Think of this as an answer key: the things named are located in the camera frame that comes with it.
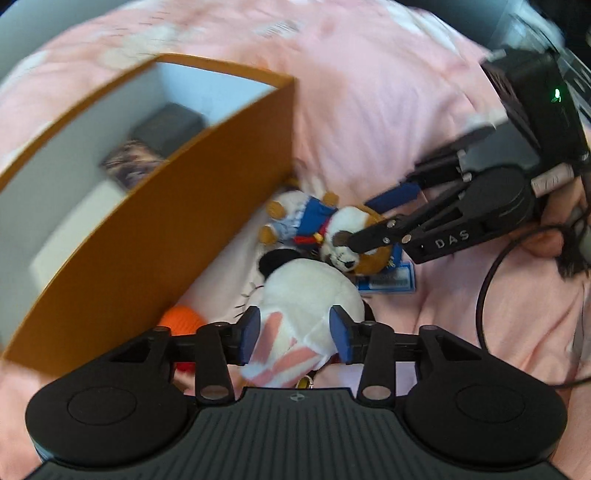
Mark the brown dog plush toy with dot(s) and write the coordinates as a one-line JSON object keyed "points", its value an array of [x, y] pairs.
{"points": [[323, 226]]}

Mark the blue card tag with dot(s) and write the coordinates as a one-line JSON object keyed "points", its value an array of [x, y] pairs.
{"points": [[392, 280]]}

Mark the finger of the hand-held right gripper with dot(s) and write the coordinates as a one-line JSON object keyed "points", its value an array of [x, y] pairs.
{"points": [[376, 235], [392, 194]]}

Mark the person's right hand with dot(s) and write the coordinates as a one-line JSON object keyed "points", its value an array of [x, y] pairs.
{"points": [[547, 241]]}

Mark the patterned photo card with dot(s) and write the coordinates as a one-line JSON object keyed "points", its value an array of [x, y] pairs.
{"points": [[131, 164]]}

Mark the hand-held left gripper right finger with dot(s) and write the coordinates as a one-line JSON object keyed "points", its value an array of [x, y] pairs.
{"points": [[339, 333]]}

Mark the orange cardboard box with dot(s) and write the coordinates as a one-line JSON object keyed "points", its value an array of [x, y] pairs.
{"points": [[152, 240]]}

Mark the black case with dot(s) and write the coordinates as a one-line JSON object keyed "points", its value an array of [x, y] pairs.
{"points": [[168, 127]]}

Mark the orange crochet fruit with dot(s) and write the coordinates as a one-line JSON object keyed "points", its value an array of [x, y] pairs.
{"points": [[181, 321]]}

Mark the white panda plush toy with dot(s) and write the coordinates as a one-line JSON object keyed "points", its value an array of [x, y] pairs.
{"points": [[304, 295]]}

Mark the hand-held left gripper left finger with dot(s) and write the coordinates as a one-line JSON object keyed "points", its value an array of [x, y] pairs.
{"points": [[250, 333]]}

